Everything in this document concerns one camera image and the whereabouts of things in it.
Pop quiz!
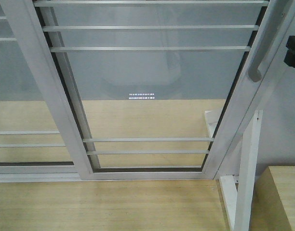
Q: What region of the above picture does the light wooden box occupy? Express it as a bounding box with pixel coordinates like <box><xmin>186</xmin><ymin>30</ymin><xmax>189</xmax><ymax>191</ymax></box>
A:
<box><xmin>255</xmin><ymin>166</ymin><xmax>295</xmax><ymax>231</ymax></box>

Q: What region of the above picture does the grey door handle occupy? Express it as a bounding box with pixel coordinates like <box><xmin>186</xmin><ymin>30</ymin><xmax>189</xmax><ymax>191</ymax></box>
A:
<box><xmin>248</xmin><ymin>0</ymin><xmax>288</xmax><ymax>82</ymax></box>

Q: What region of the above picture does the white door frame support bracket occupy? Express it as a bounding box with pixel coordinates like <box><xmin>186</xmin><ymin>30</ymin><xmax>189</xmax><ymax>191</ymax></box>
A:
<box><xmin>216</xmin><ymin>110</ymin><xmax>263</xmax><ymax>231</ymax></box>

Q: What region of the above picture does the white fixed glass panel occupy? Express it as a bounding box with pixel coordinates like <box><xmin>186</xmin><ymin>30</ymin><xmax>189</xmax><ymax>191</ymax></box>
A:
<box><xmin>0</xmin><ymin>0</ymin><xmax>84</xmax><ymax>177</ymax></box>

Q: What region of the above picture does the white sliding glass door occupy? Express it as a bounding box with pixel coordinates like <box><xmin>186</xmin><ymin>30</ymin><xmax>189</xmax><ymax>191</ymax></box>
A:
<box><xmin>0</xmin><ymin>0</ymin><xmax>285</xmax><ymax>180</ymax></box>

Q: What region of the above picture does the white door outer frame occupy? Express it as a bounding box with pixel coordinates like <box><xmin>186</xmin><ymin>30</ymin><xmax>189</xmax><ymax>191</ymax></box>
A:
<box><xmin>0</xmin><ymin>0</ymin><xmax>295</xmax><ymax>182</ymax></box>

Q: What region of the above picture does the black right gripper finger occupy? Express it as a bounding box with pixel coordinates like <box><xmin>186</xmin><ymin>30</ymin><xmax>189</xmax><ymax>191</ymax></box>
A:
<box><xmin>284</xmin><ymin>36</ymin><xmax>295</xmax><ymax>68</ymax></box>

